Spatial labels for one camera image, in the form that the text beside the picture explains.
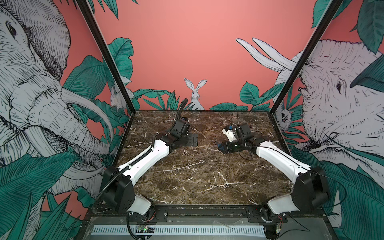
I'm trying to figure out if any black front mounting rail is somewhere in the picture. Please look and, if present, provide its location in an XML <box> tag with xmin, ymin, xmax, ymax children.
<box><xmin>83</xmin><ymin>204</ymin><xmax>328</xmax><ymax>224</ymax></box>

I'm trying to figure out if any black frame post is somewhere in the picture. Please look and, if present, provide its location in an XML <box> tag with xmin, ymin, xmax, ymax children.
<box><xmin>269</xmin><ymin>0</ymin><xmax>343</xmax><ymax>115</ymax></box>
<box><xmin>76</xmin><ymin>0</ymin><xmax>136</xmax><ymax>114</ymax></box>

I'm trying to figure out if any black corrugated cable left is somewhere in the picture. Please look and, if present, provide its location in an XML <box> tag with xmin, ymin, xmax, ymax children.
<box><xmin>91</xmin><ymin>167</ymin><xmax>133</xmax><ymax>214</ymax></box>

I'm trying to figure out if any right black frame post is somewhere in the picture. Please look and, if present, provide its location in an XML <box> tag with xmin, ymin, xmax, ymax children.
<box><xmin>269</xmin><ymin>0</ymin><xmax>343</xmax><ymax>115</ymax></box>

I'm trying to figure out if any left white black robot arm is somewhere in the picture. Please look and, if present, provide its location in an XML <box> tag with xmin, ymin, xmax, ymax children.
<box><xmin>92</xmin><ymin>118</ymin><xmax>198</xmax><ymax>215</ymax></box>

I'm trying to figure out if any white perforated cable tray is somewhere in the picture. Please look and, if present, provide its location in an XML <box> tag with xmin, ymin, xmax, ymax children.
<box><xmin>91</xmin><ymin>225</ymin><xmax>265</xmax><ymax>237</ymax></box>

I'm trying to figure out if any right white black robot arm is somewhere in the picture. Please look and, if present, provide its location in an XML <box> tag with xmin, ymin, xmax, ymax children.
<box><xmin>218</xmin><ymin>124</ymin><xmax>330</xmax><ymax>223</ymax></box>

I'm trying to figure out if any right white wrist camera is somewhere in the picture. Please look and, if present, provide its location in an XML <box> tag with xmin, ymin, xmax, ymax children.
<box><xmin>222</xmin><ymin>125</ymin><xmax>237</xmax><ymax>142</ymax></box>

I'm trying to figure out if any small green circuit board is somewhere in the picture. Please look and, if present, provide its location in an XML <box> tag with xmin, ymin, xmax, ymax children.
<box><xmin>136</xmin><ymin>225</ymin><xmax>156</xmax><ymax>235</ymax></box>

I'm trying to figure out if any thin black cable right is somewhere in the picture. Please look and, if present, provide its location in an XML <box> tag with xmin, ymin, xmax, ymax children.
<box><xmin>231</xmin><ymin>107</ymin><xmax>241</xmax><ymax>127</ymax></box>

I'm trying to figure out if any left black frame post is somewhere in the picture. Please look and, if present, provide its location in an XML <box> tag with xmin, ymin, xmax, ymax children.
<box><xmin>76</xmin><ymin>0</ymin><xmax>136</xmax><ymax>114</ymax></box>

